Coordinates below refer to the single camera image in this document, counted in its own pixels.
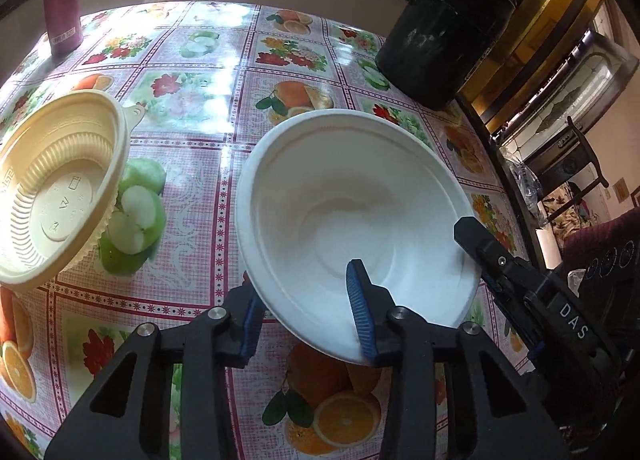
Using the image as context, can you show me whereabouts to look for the dark wooden chair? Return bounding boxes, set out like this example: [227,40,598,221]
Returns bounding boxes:
[525,117,608,198]

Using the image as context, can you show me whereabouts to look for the black cylindrical pot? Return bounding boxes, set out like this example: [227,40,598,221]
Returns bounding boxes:
[375,0,516,110]

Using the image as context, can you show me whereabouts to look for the floral fruit tablecloth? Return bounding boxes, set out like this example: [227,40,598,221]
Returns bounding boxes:
[1,2,528,459]

